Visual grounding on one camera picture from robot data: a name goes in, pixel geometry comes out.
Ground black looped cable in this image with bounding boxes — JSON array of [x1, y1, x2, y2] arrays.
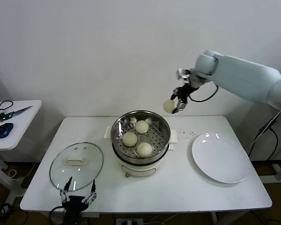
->
[[0, 100, 14, 111]]

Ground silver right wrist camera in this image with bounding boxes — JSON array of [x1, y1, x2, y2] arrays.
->
[[177, 68, 192, 80]]

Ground white round plate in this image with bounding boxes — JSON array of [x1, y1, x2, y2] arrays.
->
[[192, 133, 251, 184]]

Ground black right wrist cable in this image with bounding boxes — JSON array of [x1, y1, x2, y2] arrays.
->
[[189, 84, 219, 103]]

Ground stainless steel steamer basket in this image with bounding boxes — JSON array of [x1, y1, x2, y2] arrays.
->
[[104, 110, 178, 160]]

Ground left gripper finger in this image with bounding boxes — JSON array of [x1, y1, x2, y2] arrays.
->
[[81, 179, 98, 204], [59, 176, 73, 203]]

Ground white side table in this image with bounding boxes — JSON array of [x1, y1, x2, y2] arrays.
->
[[0, 100, 43, 204]]

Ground green handled scissors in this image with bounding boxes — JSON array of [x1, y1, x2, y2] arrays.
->
[[0, 105, 34, 122]]

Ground blue computer mouse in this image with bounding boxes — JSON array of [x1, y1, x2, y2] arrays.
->
[[0, 122, 14, 138]]

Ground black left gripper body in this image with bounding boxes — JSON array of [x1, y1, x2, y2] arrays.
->
[[61, 195, 89, 225]]

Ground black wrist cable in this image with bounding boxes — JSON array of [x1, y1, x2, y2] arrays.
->
[[189, 84, 219, 103], [49, 206, 65, 225]]

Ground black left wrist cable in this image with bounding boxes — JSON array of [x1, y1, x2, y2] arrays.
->
[[49, 206, 65, 225]]

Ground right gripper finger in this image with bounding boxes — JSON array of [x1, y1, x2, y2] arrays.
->
[[170, 86, 181, 101], [173, 97, 187, 114]]

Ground white steamed baozi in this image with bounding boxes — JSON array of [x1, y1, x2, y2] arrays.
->
[[134, 119, 149, 135], [136, 142, 153, 158], [163, 99, 179, 114], [122, 132, 138, 148]]

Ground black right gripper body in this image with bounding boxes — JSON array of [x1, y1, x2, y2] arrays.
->
[[177, 83, 195, 104]]

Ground round glass pot lid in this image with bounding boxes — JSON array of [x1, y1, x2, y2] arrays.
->
[[49, 142, 104, 192]]

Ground black cable with adapter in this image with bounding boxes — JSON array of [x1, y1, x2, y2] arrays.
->
[[248, 118, 279, 162]]

